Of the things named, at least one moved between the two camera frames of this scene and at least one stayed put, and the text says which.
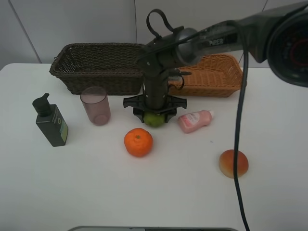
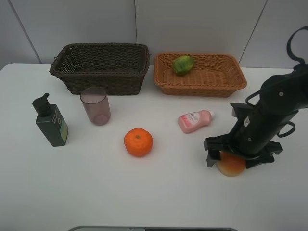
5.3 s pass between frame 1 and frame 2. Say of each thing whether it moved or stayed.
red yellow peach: stayed
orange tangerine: stayed
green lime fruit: moved
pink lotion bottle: stayed
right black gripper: moved
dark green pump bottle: stayed
